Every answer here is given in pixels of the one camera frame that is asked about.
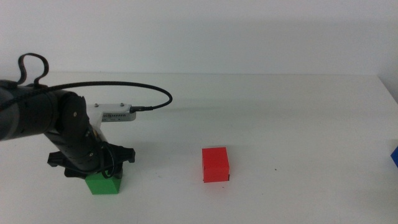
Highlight black braided camera cable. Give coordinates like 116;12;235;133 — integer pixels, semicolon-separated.
0;52;174;113

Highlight blue cube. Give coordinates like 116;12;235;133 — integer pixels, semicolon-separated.
390;146;398;169

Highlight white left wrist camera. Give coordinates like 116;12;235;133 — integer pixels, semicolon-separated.
85;103;137;142

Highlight green cube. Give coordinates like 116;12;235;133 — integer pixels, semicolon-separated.
85;169;123;195

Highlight red cube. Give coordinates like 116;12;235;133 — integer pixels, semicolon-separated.
201;147;230;184

